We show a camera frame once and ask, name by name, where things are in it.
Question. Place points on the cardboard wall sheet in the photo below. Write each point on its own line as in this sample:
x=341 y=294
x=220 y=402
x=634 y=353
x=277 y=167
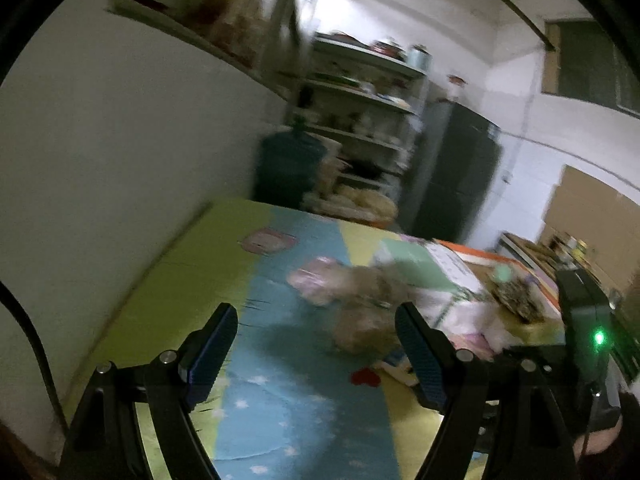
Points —
x=585 y=210

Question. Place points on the row of condiment bottles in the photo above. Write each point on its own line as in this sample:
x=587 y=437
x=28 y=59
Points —
x=575 y=247

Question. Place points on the blue water jug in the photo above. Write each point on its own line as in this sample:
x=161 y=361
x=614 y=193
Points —
x=287 y=170

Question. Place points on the person's right hand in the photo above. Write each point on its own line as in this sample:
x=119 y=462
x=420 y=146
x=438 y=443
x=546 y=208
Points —
x=605 y=440

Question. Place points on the beige plush doll pink dress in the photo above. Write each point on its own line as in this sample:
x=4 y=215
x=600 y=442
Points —
x=320 y=280

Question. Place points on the clear plastic bag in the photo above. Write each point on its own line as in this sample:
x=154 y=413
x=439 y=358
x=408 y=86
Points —
x=365 y=332

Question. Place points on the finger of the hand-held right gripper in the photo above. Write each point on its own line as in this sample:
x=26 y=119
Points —
x=550 y=357

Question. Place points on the leopard print cloth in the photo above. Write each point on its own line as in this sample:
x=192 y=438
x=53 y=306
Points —
x=517 y=300

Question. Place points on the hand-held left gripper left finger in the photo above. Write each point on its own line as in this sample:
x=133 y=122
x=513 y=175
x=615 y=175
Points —
x=210 y=355

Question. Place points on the cartoon printed blanket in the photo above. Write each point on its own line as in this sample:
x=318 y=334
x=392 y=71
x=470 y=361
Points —
x=280 y=360

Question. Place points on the black water pump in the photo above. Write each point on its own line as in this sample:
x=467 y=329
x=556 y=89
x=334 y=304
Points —
x=303 y=97

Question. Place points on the yellow lumpy produce bag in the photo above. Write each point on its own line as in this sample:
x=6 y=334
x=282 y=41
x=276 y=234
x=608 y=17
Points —
x=365 y=202

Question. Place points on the stack of red white bowls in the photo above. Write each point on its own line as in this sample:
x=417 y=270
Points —
x=387 y=50

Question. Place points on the light blue pot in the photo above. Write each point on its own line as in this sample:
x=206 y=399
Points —
x=420 y=59

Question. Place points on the glass jar red lid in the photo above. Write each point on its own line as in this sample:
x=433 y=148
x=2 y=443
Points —
x=456 y=89

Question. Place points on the kitchen counter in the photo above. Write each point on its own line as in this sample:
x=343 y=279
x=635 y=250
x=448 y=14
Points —
x=520 y=250

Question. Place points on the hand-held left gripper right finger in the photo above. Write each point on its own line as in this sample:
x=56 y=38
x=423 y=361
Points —
x=420 y=355

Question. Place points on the high wall window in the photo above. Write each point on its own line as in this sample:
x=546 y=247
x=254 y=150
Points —
x=590 y=60

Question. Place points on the pale green flat box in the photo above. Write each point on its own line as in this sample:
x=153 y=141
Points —
x=420 y=265

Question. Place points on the white shelf rack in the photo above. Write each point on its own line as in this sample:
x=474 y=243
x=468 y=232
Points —
x=350 y=53

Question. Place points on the dark grey fridge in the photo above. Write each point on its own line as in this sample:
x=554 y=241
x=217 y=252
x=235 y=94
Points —
x=450 y=175

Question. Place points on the mint green soft ball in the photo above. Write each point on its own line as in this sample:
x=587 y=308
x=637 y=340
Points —
x=504 y=274

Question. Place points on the cardboard box orange rim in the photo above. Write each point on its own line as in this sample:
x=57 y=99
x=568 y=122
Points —
x=470 y=254

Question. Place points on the brown wooden furniture edge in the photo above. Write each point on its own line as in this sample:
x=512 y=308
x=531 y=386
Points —
x=20 y=455

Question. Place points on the black ceiling rod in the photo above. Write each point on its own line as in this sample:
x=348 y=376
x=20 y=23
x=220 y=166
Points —
x=547 y=42

